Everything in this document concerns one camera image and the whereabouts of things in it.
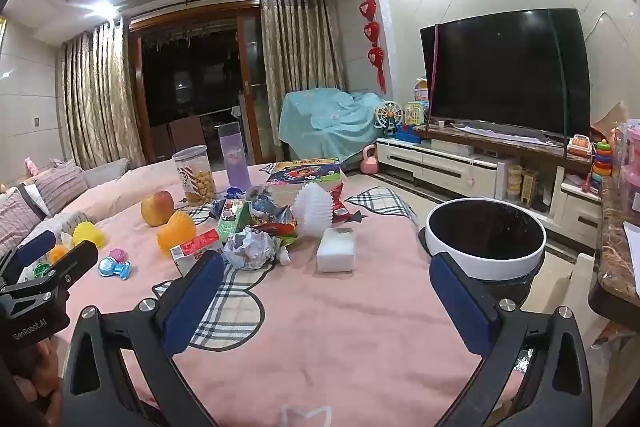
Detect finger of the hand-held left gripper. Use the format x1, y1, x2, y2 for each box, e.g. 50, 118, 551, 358
0, 229, 57, 290
0, 239, 99, 304

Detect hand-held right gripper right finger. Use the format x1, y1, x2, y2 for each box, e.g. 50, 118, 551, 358
429, 252, 593, 427

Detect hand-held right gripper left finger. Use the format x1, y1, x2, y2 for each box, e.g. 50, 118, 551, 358
62, 249, 226, 427

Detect red white milk carton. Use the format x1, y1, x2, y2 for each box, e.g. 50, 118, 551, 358
170, 228, 224, 278

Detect white round trash bin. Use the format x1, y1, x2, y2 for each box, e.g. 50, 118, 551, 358
419, 199, 547, 308

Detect orange foam fruit net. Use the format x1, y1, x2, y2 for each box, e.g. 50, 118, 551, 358
156, 210, 197, 256

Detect red foil wrapper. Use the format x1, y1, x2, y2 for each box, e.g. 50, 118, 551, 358
255, 207, 299, 248

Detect blue snack wrapper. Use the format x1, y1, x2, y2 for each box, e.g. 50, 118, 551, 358
248, 187, 293, 223

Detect white foam block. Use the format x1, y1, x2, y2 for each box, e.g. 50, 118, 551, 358
316, 227, 357, 273

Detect white foam fruit net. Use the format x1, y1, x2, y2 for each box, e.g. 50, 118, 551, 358
291, 182, 330, 239

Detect red snack packet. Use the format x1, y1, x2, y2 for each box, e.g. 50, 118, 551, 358
327, 182, 368, 224

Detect person's left hand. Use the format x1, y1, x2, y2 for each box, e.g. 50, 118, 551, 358
27, 337, 66, 413

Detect yellow foam fruit net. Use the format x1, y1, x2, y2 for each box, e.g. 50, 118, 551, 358
72, 221, 107, 250

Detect striped pillow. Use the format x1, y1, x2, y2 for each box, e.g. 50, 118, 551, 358
0, 187, 43, 258
32, 159, 90, 217

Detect blue pink plastic toy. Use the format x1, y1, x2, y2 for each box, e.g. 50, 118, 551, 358
97, 248, 133, 280

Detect pink covered sofa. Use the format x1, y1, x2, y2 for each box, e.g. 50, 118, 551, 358
0, 157, 176, 258

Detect red apple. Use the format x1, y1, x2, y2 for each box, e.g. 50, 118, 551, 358
140, 190, 175, 227

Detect clear snack jar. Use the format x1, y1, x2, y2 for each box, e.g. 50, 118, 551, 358
172, 145, 218, 206

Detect yellow stacked containers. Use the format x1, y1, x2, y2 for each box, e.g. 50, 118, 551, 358
504, 167, 523, 202

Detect pink printed blanket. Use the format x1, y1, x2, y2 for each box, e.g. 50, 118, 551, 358
0, 159, 526, 427

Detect white TV cabinet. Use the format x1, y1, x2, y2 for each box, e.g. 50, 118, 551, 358
375, 127, 606, 248

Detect purple water bottle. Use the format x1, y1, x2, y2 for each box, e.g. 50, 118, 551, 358
218, 123, 251, 189

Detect brown marble side table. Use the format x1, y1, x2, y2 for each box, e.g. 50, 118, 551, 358
587, 187, 640, 338

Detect beige patterned curtain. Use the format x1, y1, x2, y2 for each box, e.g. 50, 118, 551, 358
259, 0, 348, 160
59, 19, 146, 170

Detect colourful picture book box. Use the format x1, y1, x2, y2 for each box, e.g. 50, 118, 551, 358
264, 157, 346, 208

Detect pink kettlebell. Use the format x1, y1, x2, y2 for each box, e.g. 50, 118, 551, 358
359, 145, 381, 176

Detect white paper sheet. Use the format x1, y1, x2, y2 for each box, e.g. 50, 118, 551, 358
622, 222, 640, 298

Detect blue toy train set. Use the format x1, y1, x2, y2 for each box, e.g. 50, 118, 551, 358
395, 124, 427, 145

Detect toy cash register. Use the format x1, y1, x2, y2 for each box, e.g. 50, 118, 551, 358
566, 133, 596, 160

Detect ferris wheel toy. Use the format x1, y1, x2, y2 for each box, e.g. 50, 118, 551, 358
374, 101, 403, 138

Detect teal covered armchair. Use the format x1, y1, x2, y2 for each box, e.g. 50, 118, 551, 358
277, 88, 388, 170

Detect pink dome toy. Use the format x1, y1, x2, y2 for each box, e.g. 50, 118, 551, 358
410, 77, 431, 105

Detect pink toy storage box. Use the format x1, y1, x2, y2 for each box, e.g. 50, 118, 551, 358
612, 119, 640, 212

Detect glass sliding door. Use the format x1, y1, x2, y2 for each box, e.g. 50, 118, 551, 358
127, 0, 268, 165

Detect ceiling spotlight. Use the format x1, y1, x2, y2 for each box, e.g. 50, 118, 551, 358
90, 1, 120, 22

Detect black television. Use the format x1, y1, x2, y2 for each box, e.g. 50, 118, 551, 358
419, 8, 592, 142

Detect rainbow stacking ring toy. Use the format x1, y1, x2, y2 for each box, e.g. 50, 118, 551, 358
590, 139, 613, 182

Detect red heart string ornament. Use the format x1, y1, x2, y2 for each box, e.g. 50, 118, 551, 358
356, 0, 388, 94

